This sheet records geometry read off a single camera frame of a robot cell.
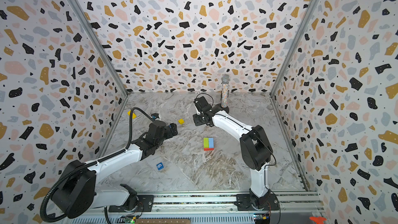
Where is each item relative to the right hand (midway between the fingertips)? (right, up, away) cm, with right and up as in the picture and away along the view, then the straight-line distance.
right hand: (196, 116), depth 90 cm
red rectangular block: (+7, -19, +1) cm, 21 cm away
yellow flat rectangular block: (-44, 0, +16) cm, 47 cm away
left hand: (-14, -5, -4) cm, 15 cm away
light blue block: (+9, -14, +2) cm, 17 cm away
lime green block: (+6, -16, +1) cm, 17 cm away
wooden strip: (-4, -44, -23) cm, 50 cm away
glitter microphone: (+16, +20, -5) cm, 27 cm away
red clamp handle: (+56, -45, -22) cm, 75 cm away
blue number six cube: (-20, -27, -6) cm, 34 cm away
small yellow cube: (-11, -4, +13) cm, 18 cm away
